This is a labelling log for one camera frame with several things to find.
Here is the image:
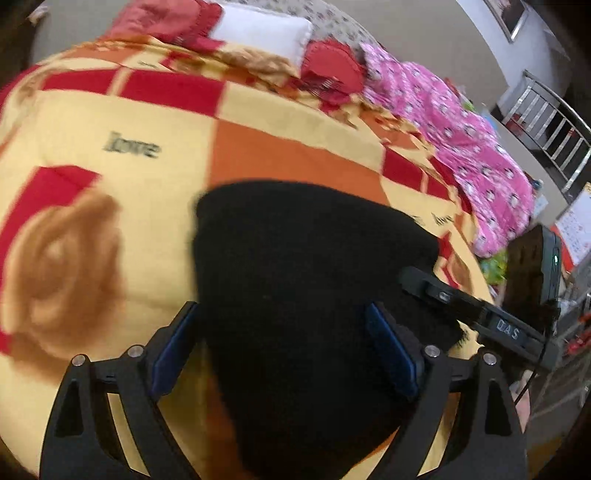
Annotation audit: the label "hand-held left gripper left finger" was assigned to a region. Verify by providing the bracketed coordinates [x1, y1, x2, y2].
[39, 301, 205, 480]

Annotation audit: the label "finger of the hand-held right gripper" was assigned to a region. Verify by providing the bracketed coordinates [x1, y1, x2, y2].
[398, 266, 491, 329]

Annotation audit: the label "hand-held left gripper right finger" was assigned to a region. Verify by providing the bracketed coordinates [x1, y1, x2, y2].
[364, 302, 529, 480]

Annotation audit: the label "black pants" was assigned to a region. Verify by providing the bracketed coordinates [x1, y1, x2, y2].
[191, 180, 465, 480]

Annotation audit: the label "pink printed blanket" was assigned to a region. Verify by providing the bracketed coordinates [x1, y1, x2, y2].
[359, 42, 536, 259]

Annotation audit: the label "metal railing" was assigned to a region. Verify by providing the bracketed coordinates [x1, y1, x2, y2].
[492, 69, 591, 201]

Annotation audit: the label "yellow red checkered blanket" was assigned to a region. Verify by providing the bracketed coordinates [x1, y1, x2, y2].
[0, 37, 497, 480]

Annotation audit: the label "red cloth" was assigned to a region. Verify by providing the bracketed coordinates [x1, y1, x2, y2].
[301, 39, 366, 100]

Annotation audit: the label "grey patterned headboard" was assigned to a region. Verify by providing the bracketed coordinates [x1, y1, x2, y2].
[249, 0, 386, 49]

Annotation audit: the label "white pillow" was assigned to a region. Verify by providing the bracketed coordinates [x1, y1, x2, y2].
[212, 2, 315, 65]

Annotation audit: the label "red pillow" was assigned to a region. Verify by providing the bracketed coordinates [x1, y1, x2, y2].
[110, 0, 223, 49]

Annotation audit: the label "white red wall calendar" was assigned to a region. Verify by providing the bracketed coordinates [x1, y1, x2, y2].
[555, 184, 591, 267]

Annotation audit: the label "black cable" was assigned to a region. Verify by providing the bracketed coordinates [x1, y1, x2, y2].
[513, 300, 561, 404]

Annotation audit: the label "framed wall picture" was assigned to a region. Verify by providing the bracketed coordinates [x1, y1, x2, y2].
[482, 0, 529, 43]

